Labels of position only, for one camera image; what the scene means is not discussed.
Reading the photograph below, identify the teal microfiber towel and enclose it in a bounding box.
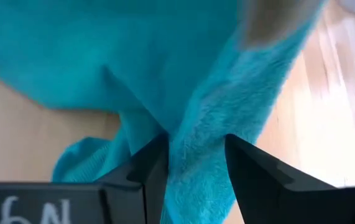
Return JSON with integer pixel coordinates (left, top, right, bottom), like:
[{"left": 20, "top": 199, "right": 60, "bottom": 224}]
[{"left": 0, "top": 0, "right": 326, "bottom": 224}]

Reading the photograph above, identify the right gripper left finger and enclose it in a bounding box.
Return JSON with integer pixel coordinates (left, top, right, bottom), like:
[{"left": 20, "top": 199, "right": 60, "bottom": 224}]
[{"left": 96, "top": 133, "right": 170, "bottom": 224}]

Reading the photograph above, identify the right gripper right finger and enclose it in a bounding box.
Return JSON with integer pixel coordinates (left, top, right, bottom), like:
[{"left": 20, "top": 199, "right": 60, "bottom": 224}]
[{"left": 224, "top": 133, "right": 355, "bottom": 224}]

